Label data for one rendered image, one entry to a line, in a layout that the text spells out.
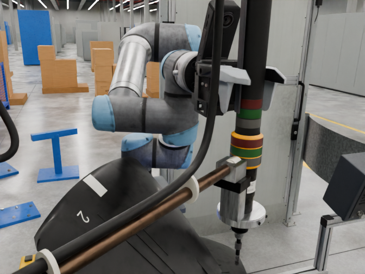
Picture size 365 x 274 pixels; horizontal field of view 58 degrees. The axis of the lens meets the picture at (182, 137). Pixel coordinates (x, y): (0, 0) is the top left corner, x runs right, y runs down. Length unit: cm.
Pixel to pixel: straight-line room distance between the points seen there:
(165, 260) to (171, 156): 77
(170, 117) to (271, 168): 223
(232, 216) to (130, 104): 33
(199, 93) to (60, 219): 27
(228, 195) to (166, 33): 64
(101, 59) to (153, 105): 730
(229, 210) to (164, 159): 76
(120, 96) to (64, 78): 900
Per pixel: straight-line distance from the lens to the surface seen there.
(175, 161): 121
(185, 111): 66
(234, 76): 40
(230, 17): 51
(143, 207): 30
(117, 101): 68
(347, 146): 255
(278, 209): 308
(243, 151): 44
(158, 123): 67
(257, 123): 44
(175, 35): 100
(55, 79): 968
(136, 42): 95
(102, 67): 797
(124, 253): 43
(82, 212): 42
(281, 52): 263
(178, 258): 47
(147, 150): 120
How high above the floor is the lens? 161
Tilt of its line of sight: 17 degrees down
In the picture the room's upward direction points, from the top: 1 degrees clockwise
